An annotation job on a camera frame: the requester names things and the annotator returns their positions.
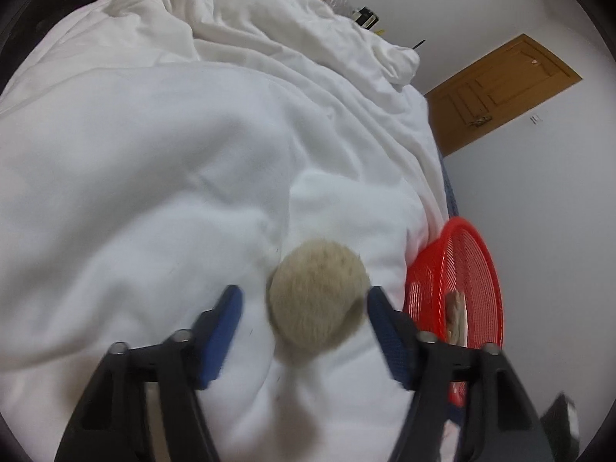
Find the black and white object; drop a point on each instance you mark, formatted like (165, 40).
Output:
(560, 418)

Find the wooden door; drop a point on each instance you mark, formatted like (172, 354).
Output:
(500, 86)

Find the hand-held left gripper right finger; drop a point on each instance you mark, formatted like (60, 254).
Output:
(390, 337)

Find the blue striped mattress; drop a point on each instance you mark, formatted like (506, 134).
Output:
(450, 192)

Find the red plastic mesh basket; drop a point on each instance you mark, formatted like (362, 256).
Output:
(481, 269)

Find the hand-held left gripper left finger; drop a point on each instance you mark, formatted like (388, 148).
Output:
(224, 337)

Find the beige fluffy pom-pom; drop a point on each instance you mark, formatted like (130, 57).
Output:
(317, 293)

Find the white duvet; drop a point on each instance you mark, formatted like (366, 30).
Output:
(144, 154)

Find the tan fluffy item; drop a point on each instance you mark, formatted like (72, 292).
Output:
(455, 317)

